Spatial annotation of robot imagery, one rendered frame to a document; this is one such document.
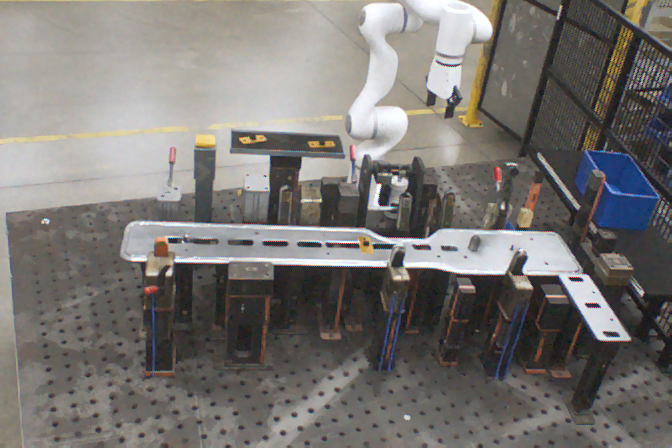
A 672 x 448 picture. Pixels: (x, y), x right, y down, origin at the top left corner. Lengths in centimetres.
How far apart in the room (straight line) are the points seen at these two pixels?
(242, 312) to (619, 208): 126
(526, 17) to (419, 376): 329
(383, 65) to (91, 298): 123
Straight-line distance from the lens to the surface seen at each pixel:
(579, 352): 250
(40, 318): 239
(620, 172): 283
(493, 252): 230
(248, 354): 217
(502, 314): 219
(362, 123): 260
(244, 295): 200
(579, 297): 223
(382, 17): 250
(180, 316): 230
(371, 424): 209
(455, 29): 211
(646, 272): 240
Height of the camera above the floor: 224
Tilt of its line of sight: 31 degrees down
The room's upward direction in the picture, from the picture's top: 8 degrees clockwise
